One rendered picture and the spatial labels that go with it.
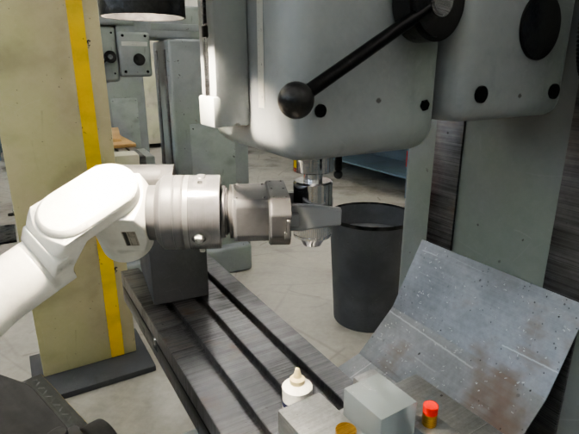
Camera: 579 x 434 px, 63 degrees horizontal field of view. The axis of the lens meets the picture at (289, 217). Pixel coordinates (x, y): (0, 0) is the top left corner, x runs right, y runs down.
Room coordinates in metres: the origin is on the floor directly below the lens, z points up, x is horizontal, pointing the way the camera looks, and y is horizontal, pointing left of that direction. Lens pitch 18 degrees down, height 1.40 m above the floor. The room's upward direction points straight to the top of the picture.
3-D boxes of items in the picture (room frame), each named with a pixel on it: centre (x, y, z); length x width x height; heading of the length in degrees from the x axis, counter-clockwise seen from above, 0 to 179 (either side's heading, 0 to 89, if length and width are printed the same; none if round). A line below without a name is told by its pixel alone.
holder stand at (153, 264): (1.03, 0.28, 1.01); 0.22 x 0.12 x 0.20; 24
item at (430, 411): (0.43, -0.15, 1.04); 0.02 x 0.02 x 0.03
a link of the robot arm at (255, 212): (0.55, 0.06, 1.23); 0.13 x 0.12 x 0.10; 6
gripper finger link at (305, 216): (0.52, -0.03, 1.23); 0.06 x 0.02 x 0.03; 96
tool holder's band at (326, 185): (0.55, -0.03, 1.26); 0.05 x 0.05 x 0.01
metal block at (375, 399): (0.44, -0.10, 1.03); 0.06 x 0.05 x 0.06; 33
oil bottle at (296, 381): (0.53, -0.01, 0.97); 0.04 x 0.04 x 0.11
